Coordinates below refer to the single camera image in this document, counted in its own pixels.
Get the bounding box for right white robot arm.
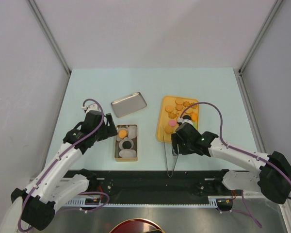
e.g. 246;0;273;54
171;123;291;204

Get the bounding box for orange round cookie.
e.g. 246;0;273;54
164;125;174;134

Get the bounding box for yellow cookie tray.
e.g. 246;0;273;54
156;96;199;143

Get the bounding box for aluminium frame post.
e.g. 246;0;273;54
240;0;284;73
26;0;72;77

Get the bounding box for left aluminium frame post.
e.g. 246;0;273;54
26;0;72;77

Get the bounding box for white cable duct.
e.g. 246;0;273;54
62;196;233;211

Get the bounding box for pink round cookie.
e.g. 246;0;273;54
168;119;177;127

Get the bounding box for black sandwich cookie on tray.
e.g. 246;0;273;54
183;115;192;120

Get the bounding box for silver tin lid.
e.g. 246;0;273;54
111;92;147;118

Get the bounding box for white paper cupcake liner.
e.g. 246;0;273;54
119;149;137;159

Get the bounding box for yellow cookie tin box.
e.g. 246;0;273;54
114;124;138;162

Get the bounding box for wrist white camera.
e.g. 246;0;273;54
177;117;193;125
81;103;101;113

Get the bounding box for metal tongs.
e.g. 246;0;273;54
162;126;178;178

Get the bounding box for dark red round object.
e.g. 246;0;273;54
110;218;165;233

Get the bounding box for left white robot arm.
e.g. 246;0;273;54
0;108;117;233

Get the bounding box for right aluminium frame post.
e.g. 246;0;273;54
240;0;284;73

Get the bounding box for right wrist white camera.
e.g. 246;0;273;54
177;117;193;125

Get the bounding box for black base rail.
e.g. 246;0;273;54
58;169;241;204

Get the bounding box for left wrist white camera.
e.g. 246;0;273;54
81;103;101;113

